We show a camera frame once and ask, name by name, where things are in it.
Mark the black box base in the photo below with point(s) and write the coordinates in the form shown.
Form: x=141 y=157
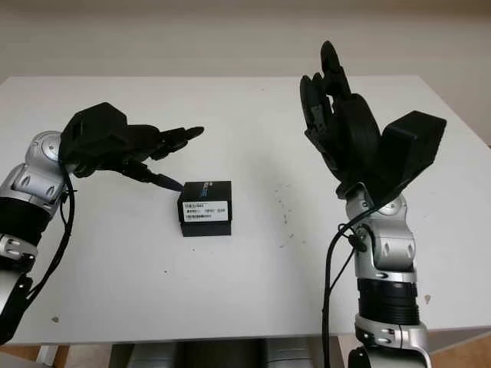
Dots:
x=207 y=230

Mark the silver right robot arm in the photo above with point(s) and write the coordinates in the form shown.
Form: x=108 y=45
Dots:
x=391 y=268

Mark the white table leg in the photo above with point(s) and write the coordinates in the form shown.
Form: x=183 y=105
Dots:
x=48 y=356

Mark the grey robot body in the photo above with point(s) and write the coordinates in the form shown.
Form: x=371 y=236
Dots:
x=222 y=352

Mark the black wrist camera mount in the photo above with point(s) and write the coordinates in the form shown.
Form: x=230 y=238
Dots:
x=96 y=126
x=414 y=142

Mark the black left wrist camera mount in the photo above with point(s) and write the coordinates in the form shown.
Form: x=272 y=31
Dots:
x=96 y=126

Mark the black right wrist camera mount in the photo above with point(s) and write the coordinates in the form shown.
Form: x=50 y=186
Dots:
x=414 y=142

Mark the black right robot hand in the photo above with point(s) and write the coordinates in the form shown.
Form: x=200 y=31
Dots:
x=353 y=134

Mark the black RealSense box lid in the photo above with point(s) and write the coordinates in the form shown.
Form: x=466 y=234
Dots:
x=205 y=199

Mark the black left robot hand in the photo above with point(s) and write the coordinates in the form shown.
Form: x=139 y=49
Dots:
x=142 y=142

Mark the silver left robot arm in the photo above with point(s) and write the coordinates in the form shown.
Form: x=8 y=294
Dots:
x=30 y=184

